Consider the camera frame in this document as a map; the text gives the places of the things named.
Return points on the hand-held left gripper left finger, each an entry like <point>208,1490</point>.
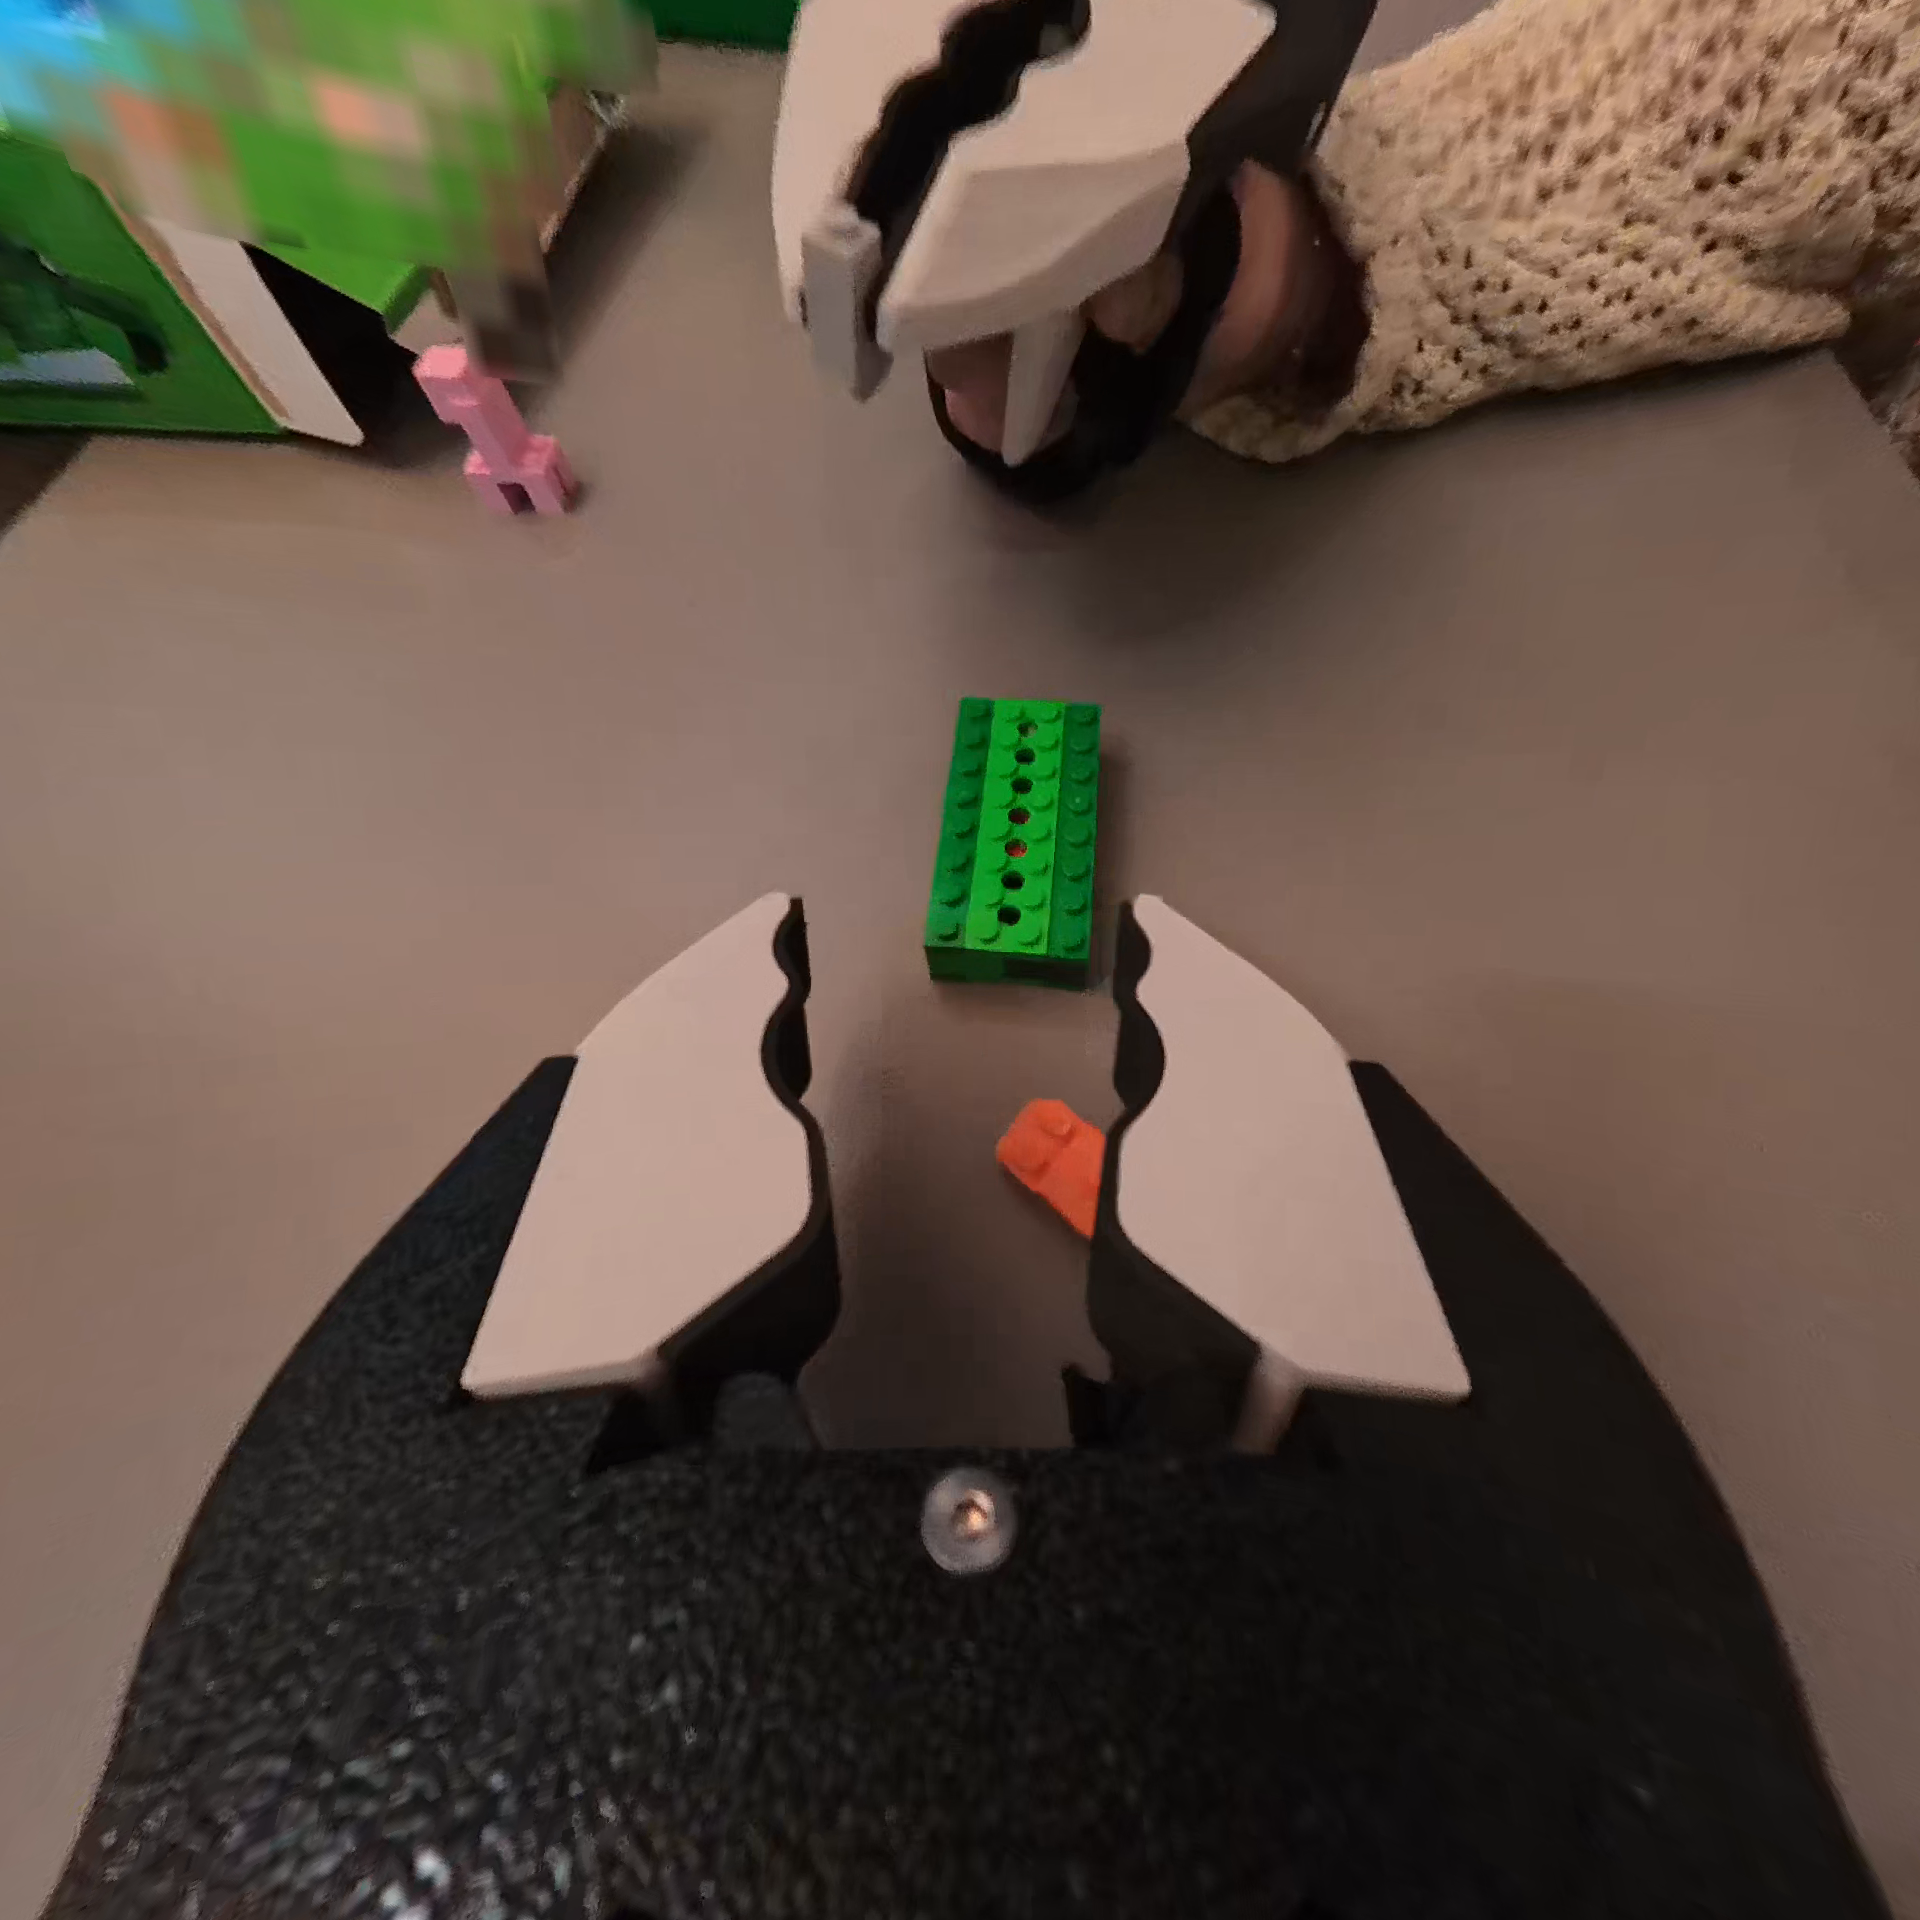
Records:
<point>661,1184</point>

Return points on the pink lego figure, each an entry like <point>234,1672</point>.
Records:
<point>495,436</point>

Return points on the person's right hand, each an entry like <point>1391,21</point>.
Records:
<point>1290,301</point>

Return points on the green lego assembly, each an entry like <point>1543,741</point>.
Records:
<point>990,856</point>

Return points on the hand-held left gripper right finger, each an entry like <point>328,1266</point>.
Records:
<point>1290,1200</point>

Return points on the person's right forearm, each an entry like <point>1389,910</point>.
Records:
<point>1575,182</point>

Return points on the orange brick separator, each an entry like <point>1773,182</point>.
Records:
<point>1058,1162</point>

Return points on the green lego box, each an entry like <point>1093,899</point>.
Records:
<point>90,360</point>

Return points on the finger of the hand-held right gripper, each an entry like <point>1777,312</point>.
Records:
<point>1079,182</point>
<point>825,107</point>

